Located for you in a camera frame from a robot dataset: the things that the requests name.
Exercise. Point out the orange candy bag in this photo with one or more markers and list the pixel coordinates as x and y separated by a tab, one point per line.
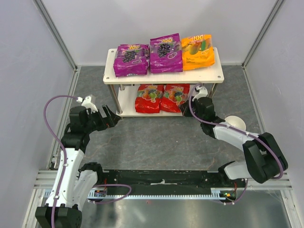
197	52

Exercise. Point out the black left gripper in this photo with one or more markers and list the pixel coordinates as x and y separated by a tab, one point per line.
100	117

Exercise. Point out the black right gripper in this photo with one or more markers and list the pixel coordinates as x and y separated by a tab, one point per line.
190	107

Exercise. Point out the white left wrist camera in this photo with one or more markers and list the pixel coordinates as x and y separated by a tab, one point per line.
88	102

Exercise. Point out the aluminium corner frame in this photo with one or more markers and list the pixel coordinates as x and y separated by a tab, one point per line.
53	29
264	29

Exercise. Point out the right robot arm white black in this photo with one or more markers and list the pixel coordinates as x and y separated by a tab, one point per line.
264	159

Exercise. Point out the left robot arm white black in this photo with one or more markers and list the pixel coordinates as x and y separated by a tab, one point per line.
73	182

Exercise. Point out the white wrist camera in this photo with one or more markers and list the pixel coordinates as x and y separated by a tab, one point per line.
201	91
88	102

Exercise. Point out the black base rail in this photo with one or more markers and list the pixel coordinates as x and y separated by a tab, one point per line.
194	178

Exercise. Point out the red candy bag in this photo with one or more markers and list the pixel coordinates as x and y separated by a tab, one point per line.
174	95
148	98

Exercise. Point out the white ceramic bowl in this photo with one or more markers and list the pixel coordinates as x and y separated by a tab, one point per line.
236	121

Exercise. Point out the white two-tier wooden shelf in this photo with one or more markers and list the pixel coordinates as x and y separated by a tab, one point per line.
124	89

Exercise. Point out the purple candy bag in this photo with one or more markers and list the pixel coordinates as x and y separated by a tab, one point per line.
131	60
166	54

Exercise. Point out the aluminium corner frame left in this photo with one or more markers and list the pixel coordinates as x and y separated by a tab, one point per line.
53	29

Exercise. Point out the aluminium corner frame right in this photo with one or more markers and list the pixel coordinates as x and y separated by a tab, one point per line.
264	29

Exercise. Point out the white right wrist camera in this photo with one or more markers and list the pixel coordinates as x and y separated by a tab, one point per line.
201	91

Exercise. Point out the white slotted cable duct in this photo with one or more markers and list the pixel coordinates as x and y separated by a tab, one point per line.
95	194

